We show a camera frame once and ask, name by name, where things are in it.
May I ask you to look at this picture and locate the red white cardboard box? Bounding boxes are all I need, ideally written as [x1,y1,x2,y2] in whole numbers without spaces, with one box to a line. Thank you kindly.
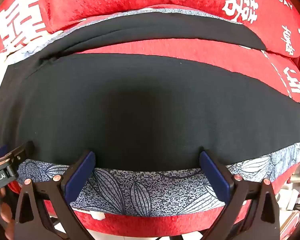
[280,210,300,240]

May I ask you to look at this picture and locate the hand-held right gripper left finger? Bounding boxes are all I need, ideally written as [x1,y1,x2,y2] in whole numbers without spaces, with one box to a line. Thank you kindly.
[14,150,96,240]

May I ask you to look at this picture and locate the black pants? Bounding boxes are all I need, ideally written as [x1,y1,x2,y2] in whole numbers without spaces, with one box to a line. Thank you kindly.
[0,12,300,172]

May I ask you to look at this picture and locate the red printed sofa seat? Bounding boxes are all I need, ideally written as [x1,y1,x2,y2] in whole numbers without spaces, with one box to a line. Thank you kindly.
[0,39,300,238]

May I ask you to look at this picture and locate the person's left hand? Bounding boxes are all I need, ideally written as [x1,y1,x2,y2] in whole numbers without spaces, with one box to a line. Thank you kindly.
[0,187,15,232]

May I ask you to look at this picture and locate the grey leaf-print cloth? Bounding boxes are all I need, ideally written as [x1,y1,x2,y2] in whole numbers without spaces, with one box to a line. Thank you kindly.
[0,9,300,217]

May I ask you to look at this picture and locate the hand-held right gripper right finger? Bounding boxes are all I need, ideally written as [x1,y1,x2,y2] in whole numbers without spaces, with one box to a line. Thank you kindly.
[199,150,282,240]

